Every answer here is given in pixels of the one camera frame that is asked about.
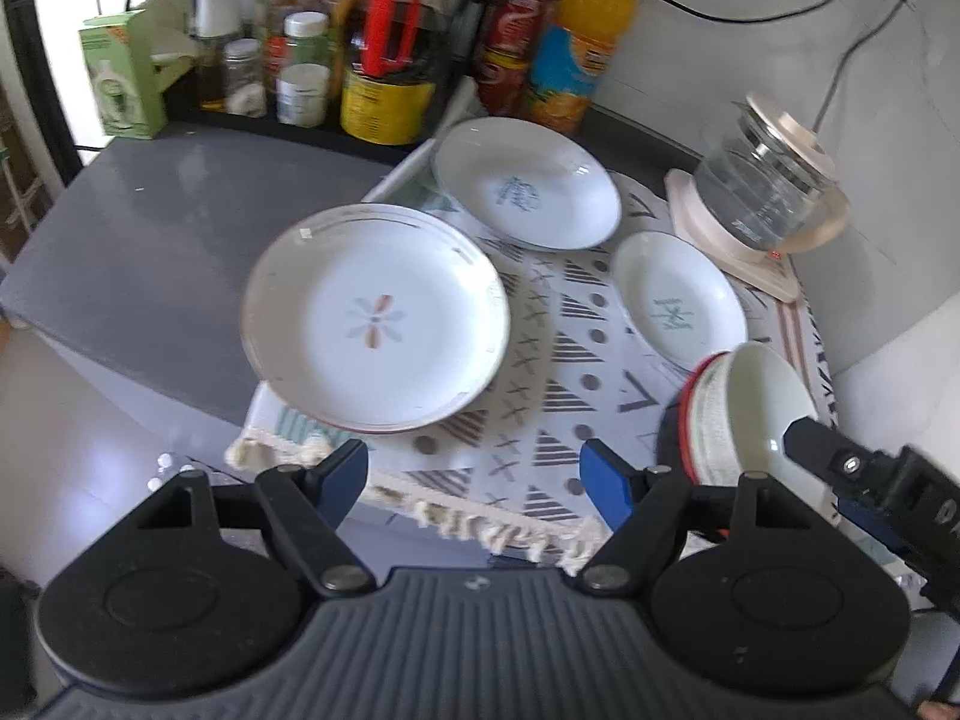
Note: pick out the white bowl yellow outside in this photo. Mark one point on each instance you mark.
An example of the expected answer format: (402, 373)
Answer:
(740, 410)

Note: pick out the black metal rack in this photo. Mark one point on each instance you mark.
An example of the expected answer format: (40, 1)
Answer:
(454, 96)

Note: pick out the orange juice bottle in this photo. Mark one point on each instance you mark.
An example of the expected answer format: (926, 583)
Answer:
(573, 54)

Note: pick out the red bowl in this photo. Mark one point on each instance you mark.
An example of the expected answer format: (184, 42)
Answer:
(683, 410)

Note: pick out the green carton box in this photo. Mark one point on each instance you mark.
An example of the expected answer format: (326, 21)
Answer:
(122, 75)

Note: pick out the red cola can stack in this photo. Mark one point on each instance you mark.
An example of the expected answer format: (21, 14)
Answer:
(509, 39)

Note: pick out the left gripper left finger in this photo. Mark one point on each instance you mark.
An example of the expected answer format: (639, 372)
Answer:
(303, 508)

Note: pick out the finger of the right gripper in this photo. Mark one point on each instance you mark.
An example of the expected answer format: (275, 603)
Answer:
(832, 453)

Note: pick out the large flower pattern plate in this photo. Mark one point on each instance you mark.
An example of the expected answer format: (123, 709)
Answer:
(375, 318)

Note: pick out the glass kettle beige handle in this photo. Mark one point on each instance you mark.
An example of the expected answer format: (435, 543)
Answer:
(770, 184)

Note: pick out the beige kettle base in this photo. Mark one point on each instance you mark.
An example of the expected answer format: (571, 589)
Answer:
(695, 224)

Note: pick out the small white jar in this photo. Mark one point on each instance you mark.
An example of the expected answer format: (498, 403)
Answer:
(302, 95)

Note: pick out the small white plate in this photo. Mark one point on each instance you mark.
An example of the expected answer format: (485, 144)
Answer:
(676, 299)

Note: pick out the yellow tin can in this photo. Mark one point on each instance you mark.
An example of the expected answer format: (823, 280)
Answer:
(381, 113)

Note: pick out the white plate blue motif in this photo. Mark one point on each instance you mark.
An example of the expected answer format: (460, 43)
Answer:
(533, 186)

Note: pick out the white cap bottle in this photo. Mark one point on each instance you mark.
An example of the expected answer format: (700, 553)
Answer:
(217, 23)

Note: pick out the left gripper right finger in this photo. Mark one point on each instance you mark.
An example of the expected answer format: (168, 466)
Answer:
(644, 511)

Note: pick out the glass spice jar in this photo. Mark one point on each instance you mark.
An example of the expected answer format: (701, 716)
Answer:
(244, 93)

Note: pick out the patterned white table cloth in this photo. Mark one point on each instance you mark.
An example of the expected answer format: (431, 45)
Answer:
(503, 472)

